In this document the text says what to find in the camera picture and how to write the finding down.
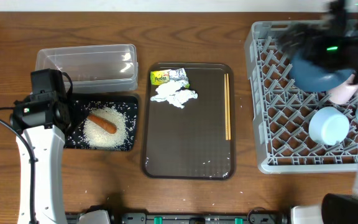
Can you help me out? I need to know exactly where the orange carrot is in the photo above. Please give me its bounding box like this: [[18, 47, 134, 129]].
[[87, 113, 117, 134]]

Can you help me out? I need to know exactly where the pile of white rice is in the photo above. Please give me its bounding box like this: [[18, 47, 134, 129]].
[[70, 102, 137, 150]]

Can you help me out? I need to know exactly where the dark blue plate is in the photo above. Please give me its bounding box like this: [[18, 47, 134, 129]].
[[289, 50, 354, 92]]

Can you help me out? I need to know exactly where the pink white cup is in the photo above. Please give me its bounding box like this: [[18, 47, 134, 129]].
[[327, 74, 358, 105]]

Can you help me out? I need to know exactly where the light blue small bowl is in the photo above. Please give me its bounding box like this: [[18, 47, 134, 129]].
[[308, 106, 350, 146]]

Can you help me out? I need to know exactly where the yellow snack wrapper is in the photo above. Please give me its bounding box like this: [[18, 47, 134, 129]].
[[150, 70, 170, 85]]

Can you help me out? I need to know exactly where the white foil paper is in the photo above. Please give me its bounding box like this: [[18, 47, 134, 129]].
[[150, 68, 198, 109]]

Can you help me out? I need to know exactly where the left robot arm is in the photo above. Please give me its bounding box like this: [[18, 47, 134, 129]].
[[11, 92, 76, 223]]

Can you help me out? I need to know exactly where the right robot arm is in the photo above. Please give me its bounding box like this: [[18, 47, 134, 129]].
[[278, 1, 358, 223]]

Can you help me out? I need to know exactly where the grey dishwasher rack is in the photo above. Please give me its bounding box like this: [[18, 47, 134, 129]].
[[244, 21, 358, 174]]

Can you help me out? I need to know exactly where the black plastic tray bin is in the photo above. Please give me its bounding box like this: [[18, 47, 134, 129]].
[[65, 94, 139, 151]]

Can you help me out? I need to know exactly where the clear plastic bin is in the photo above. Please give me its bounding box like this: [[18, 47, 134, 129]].
[[35, 44, 139, 94]]

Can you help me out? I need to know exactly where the brown serving tray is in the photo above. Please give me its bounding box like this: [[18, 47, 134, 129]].
[[142, 62, 236, 180]]

